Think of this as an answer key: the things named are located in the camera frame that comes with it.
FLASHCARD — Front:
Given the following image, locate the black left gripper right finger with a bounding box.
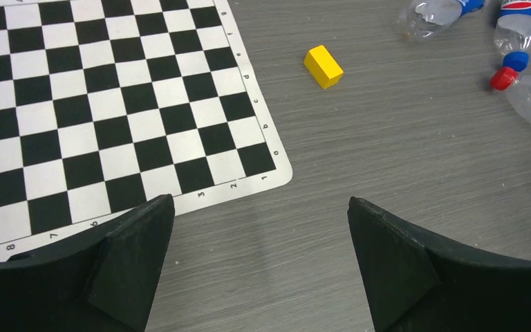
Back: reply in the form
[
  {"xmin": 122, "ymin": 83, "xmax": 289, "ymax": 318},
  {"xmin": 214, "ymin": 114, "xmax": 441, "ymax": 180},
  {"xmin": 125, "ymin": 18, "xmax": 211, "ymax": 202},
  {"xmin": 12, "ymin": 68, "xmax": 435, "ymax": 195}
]
[{"xmin": 348, "ymin": 197, "xmax": 531, "ymax": 331}]

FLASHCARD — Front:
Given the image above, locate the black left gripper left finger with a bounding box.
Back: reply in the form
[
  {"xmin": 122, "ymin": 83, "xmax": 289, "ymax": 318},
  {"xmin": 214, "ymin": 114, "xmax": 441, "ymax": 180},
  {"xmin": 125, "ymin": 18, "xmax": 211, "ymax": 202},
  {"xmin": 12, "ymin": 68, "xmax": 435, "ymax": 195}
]
[{"xmin": 0, "ymin": 194, "xmax": 175, "ymax": 331}]

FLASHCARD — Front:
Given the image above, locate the red bottle cap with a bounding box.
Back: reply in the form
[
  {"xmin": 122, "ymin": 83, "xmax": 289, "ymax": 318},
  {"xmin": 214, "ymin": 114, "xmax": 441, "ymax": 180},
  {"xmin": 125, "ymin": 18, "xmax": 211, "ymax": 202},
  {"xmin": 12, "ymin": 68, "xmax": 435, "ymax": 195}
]
[{"xmin": 489, "ymin": 66, "xmax": 519, "ymax": 91}]

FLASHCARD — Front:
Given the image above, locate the clear bottle blue label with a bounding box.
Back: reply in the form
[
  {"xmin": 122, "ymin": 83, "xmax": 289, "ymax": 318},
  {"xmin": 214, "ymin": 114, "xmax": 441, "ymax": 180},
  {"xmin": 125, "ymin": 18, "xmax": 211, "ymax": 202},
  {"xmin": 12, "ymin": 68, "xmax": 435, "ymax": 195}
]
[{"xmin": 398, "ymin": 0, "xmax": 485, "ymax": 42}]

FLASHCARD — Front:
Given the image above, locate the pepsi bottle blue cap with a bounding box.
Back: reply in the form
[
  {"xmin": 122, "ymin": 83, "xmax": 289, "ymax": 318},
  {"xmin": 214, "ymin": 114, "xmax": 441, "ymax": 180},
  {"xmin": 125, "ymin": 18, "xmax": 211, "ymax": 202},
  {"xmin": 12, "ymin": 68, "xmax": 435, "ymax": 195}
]
[{"xmin": 494, "ymin": 0, "xmax": 531, "ymax": 72}]

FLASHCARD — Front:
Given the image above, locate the black white chessboard mat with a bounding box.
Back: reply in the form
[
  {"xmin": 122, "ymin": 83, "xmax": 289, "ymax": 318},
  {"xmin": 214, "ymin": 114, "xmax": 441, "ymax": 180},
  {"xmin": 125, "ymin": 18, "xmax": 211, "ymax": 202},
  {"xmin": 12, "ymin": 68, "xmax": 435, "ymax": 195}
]
[{"xmin": 0, "ymin": 1, "xmax": 292, "ymax": 261}]

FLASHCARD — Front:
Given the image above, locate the yellow wooden block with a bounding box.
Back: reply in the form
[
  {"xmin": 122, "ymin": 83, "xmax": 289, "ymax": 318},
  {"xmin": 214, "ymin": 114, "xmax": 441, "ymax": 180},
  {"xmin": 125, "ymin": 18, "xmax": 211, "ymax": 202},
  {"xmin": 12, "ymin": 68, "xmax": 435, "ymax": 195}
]
[{"xmin": 304, "ymin": 45, "xmax": 344, "ymax": 89}]

